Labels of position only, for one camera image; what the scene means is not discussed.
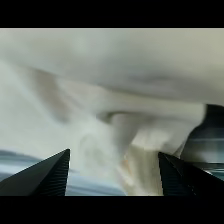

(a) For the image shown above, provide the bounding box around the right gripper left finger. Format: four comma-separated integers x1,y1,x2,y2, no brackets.
0,148,71,197

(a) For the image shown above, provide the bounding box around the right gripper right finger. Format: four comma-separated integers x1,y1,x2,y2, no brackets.
157,151,224,197

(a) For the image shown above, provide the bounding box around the cream T-shirt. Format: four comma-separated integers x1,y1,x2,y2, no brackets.
0,28,224,197

